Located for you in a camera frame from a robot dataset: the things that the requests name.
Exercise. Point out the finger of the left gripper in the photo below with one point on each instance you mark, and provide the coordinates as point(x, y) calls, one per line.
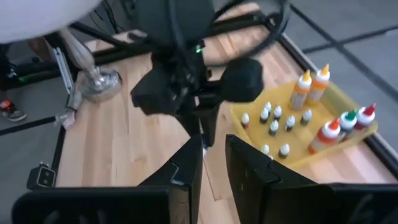
point(191, 124)
point(211, 124)

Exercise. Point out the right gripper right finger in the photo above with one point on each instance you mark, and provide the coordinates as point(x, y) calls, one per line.
point(248, 180)

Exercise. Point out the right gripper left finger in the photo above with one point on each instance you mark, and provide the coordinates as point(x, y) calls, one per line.
point(183, 174)

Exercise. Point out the small blue dropper bottle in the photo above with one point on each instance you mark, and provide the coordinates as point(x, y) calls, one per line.
point(204, 152)

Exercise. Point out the yellow translucent plastic bin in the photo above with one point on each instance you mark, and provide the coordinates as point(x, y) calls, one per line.
point(298, 140)

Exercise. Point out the small labelled dropper bottle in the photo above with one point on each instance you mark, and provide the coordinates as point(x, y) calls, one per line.
point(290, 121)

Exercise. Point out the large orange food colouring bottle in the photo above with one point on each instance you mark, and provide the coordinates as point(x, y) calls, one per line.
point(325, 135)

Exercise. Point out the large yellow food colouring bottle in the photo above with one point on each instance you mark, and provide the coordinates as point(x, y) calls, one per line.
point(318, 84)
point(300, 90)

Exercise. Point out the large green food colouring bottle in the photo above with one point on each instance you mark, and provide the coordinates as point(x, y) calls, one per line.
point(347, 122)

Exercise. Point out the metal stand base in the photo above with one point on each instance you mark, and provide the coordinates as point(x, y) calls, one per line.
point(99, 84)

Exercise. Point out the silver metal strip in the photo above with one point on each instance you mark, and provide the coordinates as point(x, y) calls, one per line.
point(63, 68)

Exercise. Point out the white lamp shade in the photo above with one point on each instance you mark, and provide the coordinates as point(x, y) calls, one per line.
point(37, 15)

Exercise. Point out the person's shoe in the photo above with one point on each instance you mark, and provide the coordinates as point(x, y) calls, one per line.
point(11, 111)

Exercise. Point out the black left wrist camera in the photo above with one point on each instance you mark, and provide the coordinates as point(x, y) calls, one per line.
point(174, 18)

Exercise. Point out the black aluminium table frame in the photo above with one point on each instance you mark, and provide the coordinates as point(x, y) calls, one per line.
point(384, 152)

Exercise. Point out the black table-level camera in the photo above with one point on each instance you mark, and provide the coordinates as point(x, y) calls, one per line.
point(42, 177)

